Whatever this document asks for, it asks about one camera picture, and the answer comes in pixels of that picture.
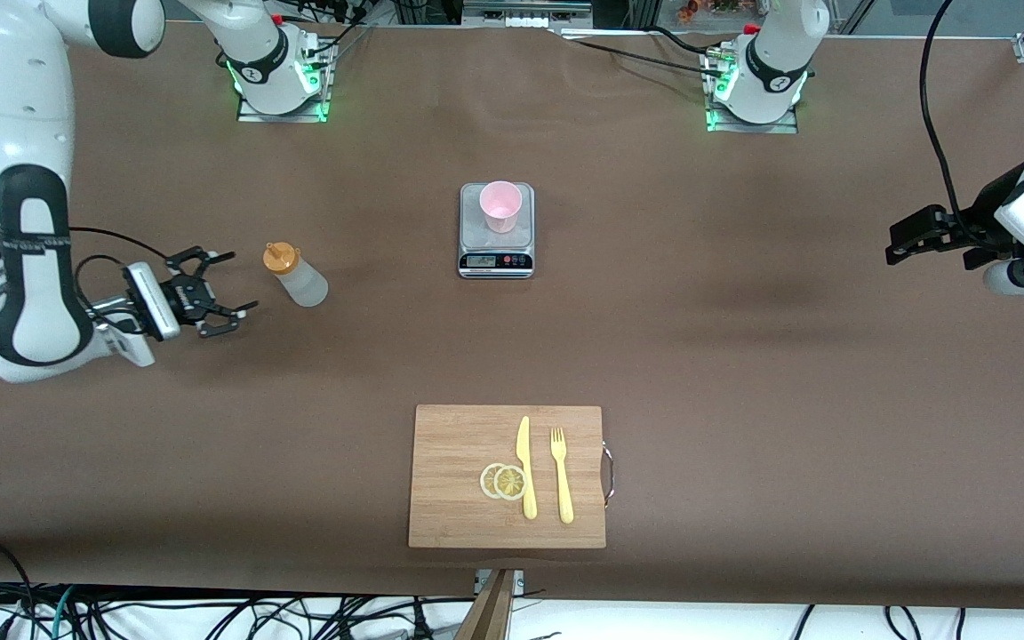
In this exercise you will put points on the grey power strip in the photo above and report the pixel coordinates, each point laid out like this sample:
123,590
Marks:
525,9

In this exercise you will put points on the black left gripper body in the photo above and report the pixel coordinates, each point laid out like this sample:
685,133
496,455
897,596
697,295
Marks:
985,213

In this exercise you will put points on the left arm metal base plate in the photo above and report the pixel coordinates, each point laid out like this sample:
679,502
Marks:
783,127

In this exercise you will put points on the wooden post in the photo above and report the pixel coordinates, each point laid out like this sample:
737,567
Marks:
490,613

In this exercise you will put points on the small metal bracket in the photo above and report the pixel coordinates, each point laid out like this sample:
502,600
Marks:
519,582

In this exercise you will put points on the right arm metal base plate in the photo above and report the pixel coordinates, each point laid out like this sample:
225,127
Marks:
250,116

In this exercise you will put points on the clear squeeze bottle orange cap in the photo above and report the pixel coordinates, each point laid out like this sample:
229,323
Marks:
303,284

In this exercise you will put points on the silver digital kitchen scale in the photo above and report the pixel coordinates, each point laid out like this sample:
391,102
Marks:
476,242

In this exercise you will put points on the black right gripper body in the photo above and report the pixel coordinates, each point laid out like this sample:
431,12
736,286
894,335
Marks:
184,296

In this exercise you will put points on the yellow plastic fork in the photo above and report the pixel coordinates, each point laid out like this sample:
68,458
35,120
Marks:
564,489

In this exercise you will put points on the pink plastic cup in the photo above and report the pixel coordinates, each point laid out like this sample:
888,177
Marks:
500,206

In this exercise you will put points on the lemon slice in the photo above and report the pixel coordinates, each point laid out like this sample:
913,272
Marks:
510,483
485,480

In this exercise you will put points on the yellow plastic knife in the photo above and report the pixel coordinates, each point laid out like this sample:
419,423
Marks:
527,480

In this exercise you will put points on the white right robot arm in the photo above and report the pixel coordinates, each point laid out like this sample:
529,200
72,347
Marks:
14,133

